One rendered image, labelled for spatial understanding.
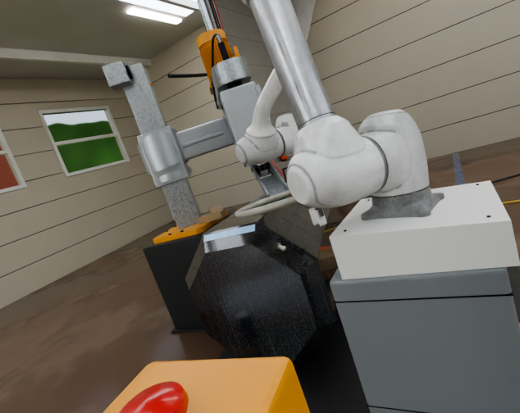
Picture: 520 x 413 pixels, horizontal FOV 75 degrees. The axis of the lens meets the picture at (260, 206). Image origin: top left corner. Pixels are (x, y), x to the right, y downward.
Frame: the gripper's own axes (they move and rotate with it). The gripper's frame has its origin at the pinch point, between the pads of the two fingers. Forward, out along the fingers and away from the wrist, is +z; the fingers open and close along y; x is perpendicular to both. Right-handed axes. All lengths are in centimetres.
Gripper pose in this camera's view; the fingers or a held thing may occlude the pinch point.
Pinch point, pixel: (317, 216)
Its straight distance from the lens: 134.7
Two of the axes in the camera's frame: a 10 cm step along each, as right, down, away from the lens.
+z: 3.2, 9.4, 1.2
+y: -3.3, -0.1, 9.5
